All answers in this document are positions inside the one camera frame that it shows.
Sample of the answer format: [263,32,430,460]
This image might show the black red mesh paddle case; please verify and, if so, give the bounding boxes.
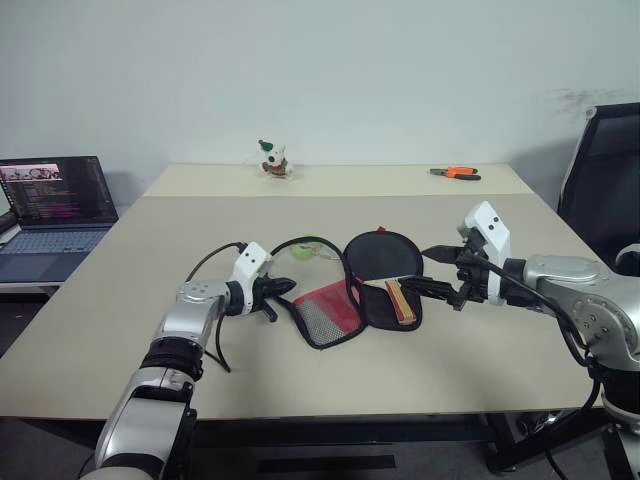
[271,226,427,351]

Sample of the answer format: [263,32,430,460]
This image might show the black table frame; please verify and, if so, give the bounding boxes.
[189,407,624,474]

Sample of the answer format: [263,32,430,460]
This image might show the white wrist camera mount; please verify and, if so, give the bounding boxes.
[463,200,512,306]
[227,241,274,317]

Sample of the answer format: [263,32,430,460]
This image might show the small white dog figurine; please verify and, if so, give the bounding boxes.
[256,139,301,181]

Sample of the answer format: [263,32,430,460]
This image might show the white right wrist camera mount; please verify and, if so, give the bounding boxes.
[463,200,512,306]

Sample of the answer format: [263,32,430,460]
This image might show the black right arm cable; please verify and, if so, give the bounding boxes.
[474,252,609,416]

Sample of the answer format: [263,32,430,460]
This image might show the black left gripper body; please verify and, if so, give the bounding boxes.
[249,274,280,322]

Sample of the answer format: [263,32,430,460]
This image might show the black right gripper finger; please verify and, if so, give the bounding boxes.
[401,276,467,307]
[421,244,470,264]

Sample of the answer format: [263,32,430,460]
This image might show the green ball charm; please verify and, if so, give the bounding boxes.
[291,234,322,263]

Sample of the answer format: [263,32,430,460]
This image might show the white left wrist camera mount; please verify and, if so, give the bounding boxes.
[227,241,274,317]

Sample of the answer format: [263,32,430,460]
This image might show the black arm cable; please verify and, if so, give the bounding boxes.
[185,241,249,374]
[474,252,609,416]

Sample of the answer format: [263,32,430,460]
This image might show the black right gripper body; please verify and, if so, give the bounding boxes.
[451,224,495,312]

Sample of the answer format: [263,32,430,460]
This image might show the open blue laptop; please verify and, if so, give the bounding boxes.
[0,155,120,284]

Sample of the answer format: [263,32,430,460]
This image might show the black table tennis paddle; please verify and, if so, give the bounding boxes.
[343,230,425,326]

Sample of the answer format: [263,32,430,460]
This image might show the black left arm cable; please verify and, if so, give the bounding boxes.
[185,241,249,374]

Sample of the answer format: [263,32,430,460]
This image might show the orange handled pliers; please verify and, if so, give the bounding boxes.
[428,165,483,182]

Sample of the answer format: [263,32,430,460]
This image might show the black mesh office chair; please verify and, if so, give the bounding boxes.
[556,102,640,267]

